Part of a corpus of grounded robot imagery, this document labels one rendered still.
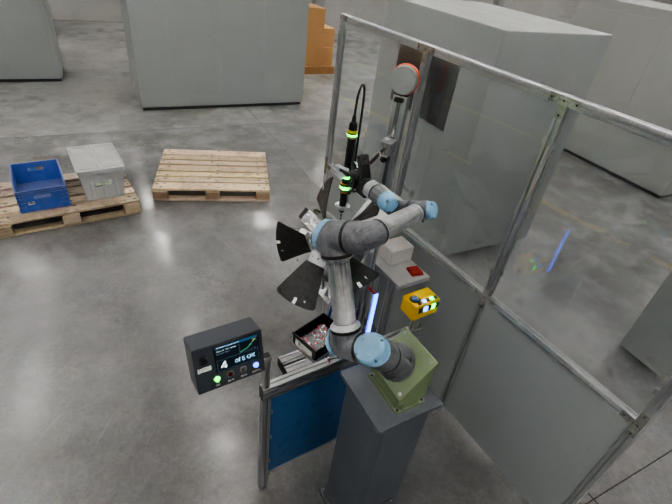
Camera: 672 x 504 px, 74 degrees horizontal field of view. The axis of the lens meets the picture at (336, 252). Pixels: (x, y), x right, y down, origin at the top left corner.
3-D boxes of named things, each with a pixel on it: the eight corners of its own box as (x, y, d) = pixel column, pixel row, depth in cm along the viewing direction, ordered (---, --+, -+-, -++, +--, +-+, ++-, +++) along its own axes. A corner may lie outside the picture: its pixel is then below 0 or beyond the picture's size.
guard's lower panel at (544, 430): (318, 257, 408) (328, 166, 355) (555, 527, 236) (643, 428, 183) (315, 257, 406) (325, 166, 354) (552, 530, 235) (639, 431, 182)
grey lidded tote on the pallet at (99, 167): (117, 170, 478) (111, 141, 459) (130, 196, 438) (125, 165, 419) (73, 177, 457) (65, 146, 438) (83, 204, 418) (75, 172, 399)
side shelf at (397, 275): (393, 248, 294) (394, 244, 292) (428, 280, 270) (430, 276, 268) (363, 256, 282) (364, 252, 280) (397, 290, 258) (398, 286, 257)
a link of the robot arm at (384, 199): (390, 217, 178) (380, 208, 172) (375, 204, 185) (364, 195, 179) (403, 202, 177) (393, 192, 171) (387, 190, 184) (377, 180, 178)
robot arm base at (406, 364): (423, 360, 167) (411, 353, 159) (397, 390, 167) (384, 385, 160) (397, 335, 177) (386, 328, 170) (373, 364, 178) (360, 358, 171)
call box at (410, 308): (423, 301, 231) (427, 286, 225) (435, 314, 225) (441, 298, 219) (399, 310, 224) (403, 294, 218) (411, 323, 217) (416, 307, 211)
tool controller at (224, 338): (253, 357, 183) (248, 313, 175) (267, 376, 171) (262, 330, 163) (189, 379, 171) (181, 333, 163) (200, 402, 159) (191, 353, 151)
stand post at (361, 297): (347, 360, 319) (372, 225, 252) (353, 369, 313) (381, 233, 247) (341, 362, 317) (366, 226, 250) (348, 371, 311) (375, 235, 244)
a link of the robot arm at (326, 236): (355, 370, 161) (339, 224, 147) (324, 360, 171) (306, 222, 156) (374, 355, 170) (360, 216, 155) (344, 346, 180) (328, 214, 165)
